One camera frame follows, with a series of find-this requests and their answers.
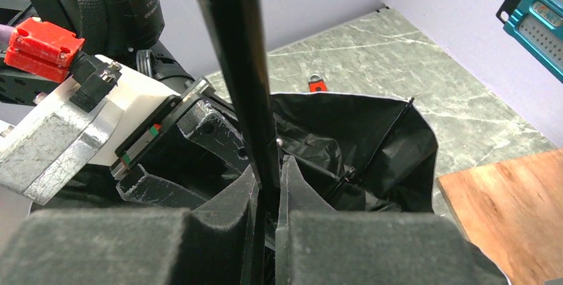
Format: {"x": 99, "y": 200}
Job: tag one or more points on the wooden base board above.
{"x": 512, "y": 210}

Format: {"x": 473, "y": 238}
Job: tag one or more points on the purple folding umbrella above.
{"x": 359, "y": 153}

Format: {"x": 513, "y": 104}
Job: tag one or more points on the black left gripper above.
{"x": 196, "y": 130}

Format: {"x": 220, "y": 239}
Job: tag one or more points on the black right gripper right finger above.
{"x": 315, "y": 244}

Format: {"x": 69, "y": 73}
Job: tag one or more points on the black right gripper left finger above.
{"x": 217, "y": 243}

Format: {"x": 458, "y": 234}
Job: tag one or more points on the red handled adjustable wrench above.
{"x": 316, "y": 83}

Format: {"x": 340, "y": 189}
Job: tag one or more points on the grey network switch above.
{"x": 537, "y": 26}

